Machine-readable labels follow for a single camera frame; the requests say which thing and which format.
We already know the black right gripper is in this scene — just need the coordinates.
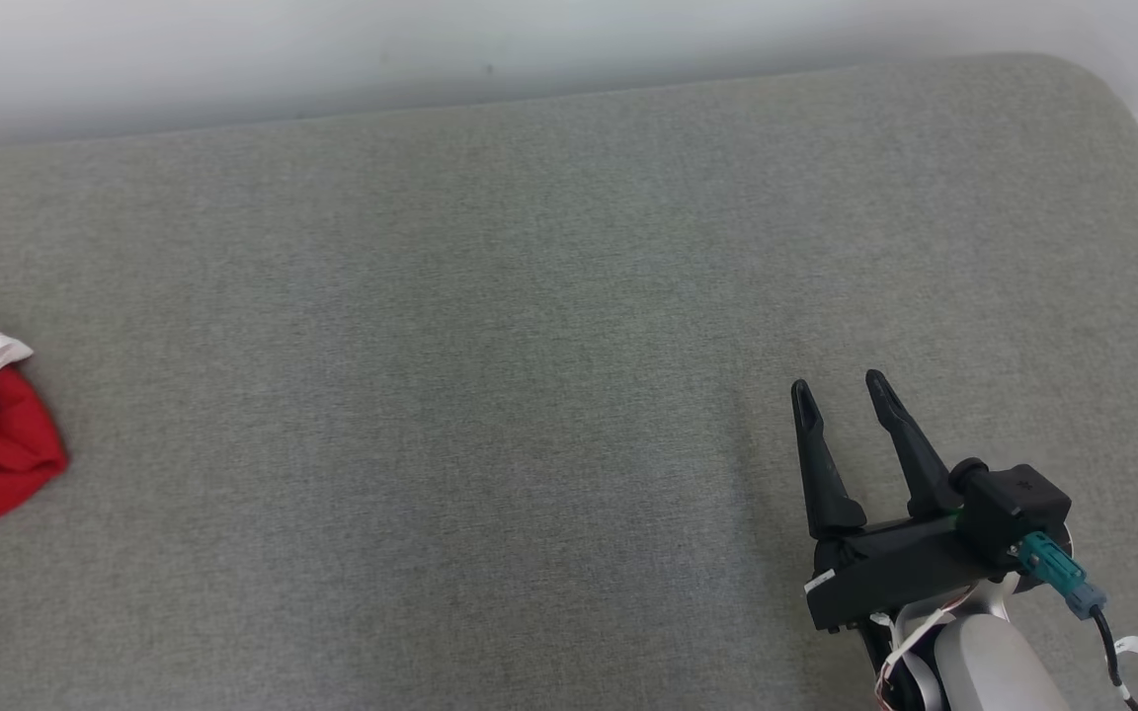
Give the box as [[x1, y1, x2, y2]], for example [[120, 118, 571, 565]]
[[791, 369, 987, 634]]

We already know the black cable with teal plug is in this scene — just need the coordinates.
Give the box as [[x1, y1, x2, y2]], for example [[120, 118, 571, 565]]
[[1018, 533, 1138, 711]]

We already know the thin white red wire bundle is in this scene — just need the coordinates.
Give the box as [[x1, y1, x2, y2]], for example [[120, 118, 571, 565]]
[[870, 588, 977, 711]]

